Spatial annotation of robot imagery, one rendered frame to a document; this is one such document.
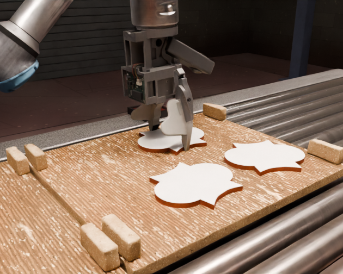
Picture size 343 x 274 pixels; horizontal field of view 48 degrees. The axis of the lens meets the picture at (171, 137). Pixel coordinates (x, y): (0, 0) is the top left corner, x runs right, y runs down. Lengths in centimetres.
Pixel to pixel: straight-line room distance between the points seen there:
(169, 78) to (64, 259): 33
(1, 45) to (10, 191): 48
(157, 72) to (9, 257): 34
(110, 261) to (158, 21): 36
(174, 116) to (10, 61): 48
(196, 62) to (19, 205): 36
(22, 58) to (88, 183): 50
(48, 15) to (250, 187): 67
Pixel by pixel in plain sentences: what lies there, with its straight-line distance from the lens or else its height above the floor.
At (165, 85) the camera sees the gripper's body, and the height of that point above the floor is 105.
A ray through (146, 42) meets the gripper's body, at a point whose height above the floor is 112.
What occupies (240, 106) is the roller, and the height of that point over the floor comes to 92.
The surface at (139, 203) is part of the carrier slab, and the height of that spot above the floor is 94.
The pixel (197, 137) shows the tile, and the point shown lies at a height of 94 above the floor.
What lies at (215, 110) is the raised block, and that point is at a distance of 83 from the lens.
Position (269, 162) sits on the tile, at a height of 94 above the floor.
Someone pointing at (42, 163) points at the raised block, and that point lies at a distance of 63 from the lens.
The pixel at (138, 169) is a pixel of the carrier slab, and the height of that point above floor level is 94.
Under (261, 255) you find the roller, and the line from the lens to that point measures 50.
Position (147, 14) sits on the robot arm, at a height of 116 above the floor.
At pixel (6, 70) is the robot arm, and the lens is 100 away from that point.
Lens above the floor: 121
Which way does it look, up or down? 22 degrees down
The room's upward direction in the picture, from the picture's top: straight up
